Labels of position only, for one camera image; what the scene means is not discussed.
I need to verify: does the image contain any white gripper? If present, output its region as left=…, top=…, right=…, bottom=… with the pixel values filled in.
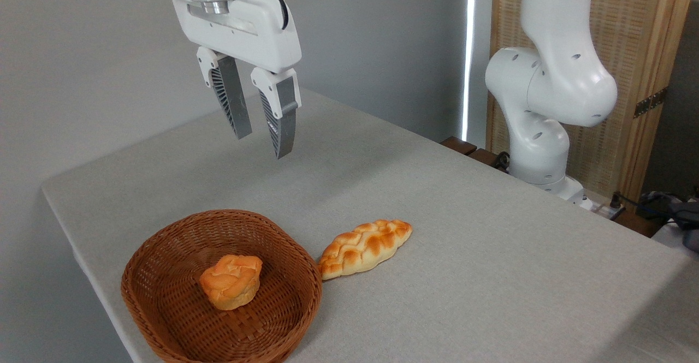
left=171, top=0, right=303, bottom=160

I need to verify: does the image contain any long braided bread loaf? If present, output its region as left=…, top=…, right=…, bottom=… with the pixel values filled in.
left=318, top=219, right=413, bottom=281

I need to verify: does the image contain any round orange bread bun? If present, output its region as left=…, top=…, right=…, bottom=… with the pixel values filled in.
left=199, top=254, right=263, bottom=311

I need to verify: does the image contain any brown woven wicker basket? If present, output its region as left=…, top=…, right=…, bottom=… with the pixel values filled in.
left=121, top=209, right=323, bottom=363

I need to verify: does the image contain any dark brown wooden block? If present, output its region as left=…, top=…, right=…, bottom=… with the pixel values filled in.
left=440, top=136, right=478, bottom=156
left=469, top=148, right=510, bottom=174

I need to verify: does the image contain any black plug with socket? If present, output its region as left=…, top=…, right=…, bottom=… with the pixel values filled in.
left=605, top=191, right=626, bottom=222

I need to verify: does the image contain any wooden rattan folding screen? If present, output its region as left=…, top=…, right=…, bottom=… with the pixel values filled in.
left=485, top=0, right=699, bottom=205

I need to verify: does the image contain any metal screen hinge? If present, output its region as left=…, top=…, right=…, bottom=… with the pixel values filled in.
left=633, top=87, right=668, bottom=119

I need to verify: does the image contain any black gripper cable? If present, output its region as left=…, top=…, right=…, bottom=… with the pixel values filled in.
left=239, top=0, right=289, bottom=30

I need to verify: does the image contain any black cable bundle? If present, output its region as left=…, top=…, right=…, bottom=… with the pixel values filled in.
left=617, top=188, right=699, bottom=227

